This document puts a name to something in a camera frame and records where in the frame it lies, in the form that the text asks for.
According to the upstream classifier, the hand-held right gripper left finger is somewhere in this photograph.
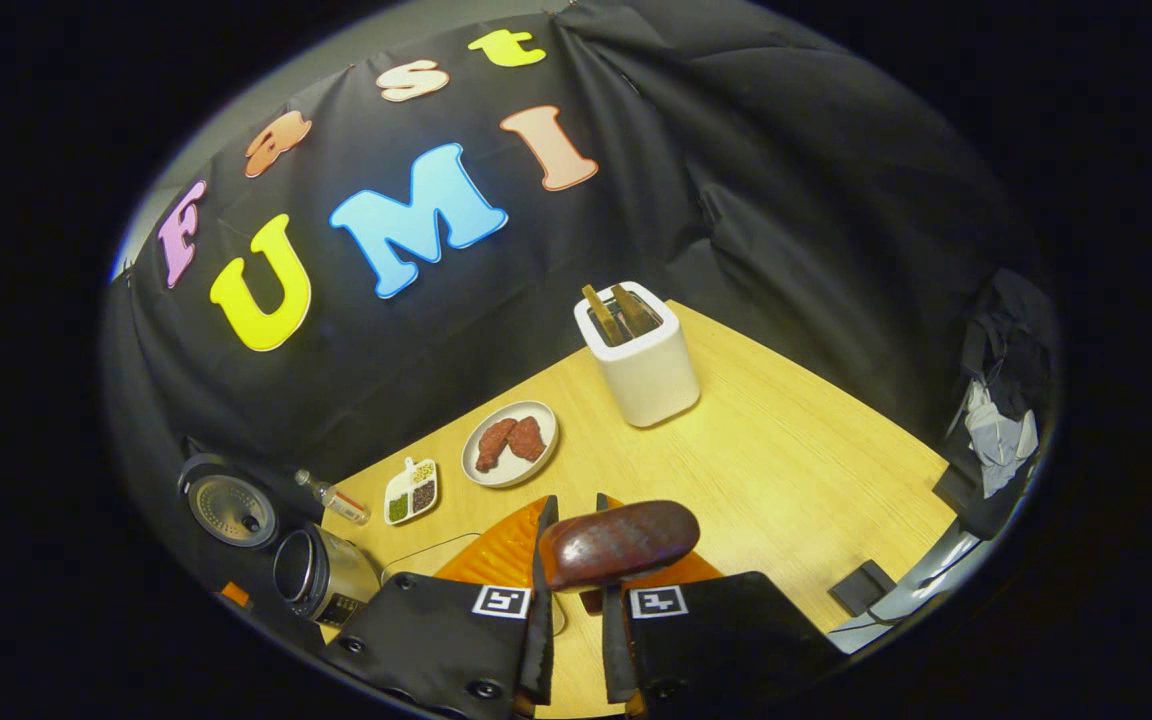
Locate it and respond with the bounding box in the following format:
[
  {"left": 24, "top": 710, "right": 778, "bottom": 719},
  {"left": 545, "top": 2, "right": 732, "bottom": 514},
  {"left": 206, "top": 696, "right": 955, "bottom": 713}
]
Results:
[{"left": 321, "top": 495, "right": 559, "bottom": 720}]

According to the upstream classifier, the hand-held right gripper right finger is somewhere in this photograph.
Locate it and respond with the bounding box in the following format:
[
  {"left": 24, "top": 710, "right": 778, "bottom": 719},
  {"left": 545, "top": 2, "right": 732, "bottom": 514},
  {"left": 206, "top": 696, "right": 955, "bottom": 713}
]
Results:
[{"left": 596, "top": 493, "right": 847, "bottom": 706}]

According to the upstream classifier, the dark grey rice cooker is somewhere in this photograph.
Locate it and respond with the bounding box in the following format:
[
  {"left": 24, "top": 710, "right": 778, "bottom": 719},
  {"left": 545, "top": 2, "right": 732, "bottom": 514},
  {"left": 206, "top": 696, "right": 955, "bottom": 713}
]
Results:
[{"left": 176, "top": 453, "right": 384, "bottom": 631}]

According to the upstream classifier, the brown wooden spoon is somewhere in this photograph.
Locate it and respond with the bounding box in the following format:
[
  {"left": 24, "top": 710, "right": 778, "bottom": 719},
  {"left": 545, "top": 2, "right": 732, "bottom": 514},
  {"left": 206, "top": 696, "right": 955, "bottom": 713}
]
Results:
[{"left": 538, "top": 500, "right": 702, "bottom": 616}]

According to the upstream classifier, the white slotted utensil holder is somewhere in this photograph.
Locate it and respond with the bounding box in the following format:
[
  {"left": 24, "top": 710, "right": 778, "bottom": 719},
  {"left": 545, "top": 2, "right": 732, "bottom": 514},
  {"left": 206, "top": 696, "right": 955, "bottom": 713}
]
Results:
[{"left": 573, "top": 281, "right": 702, "bottom": 429}]

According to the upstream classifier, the clear glass bottle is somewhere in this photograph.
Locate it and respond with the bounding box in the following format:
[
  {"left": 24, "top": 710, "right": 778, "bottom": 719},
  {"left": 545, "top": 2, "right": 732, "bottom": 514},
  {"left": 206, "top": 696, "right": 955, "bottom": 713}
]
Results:
[{"left": 294, "top": 469, "right": 372, "bottom": 526}]

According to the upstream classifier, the white round plate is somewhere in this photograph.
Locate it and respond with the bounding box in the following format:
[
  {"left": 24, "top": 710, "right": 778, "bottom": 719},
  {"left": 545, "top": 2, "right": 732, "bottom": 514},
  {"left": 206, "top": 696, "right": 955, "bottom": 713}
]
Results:
[{"left": 461, "top": 400, "right": 559, "bottom": 489}]

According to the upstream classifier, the white divided bean dish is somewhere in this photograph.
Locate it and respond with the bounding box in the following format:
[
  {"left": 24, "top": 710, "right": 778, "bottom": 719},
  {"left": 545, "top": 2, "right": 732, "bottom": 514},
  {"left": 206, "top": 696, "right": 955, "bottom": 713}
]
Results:
[{"left": 383, "top": 457, "right": 441, "bottom": 526}]

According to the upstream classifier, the brown meat piece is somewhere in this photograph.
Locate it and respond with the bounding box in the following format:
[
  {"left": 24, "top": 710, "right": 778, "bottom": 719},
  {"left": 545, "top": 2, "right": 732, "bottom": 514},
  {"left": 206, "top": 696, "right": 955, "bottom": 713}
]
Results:
[
  {"left": 474, "top": 418, "right": 517, "bottom": 474},
  {"left": 506, "top": 416, "right": 548, "bottom": 463}
]

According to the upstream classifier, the small black box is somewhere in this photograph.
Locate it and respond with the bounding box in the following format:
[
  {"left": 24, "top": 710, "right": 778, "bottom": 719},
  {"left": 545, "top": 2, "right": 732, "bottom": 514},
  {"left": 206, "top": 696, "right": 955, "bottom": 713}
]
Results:
[{"left": 829, "top": 560, "right": 899, "bottom": 618}]

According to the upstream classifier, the grey white cloth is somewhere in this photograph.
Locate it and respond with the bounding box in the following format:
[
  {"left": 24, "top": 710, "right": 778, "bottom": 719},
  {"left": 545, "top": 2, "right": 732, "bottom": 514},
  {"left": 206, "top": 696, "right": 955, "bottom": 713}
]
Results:
[{"left": 964, "top": 380, "right": 1039, "bottom": 498}]

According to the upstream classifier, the black backdrop cloth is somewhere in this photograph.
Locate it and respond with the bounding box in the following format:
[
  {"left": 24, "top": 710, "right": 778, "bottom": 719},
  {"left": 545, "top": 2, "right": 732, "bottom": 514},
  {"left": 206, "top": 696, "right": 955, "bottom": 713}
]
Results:
[{"left": 101, "top": 0, "right": 1037, "bottom": 561}]

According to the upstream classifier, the dark clothes pile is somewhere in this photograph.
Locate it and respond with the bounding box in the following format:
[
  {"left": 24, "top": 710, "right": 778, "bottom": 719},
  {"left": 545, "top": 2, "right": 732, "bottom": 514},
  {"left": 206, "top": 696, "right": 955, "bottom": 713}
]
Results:
[{"left": 931, "top": 270, "right": 1062, "bottom": 541}]

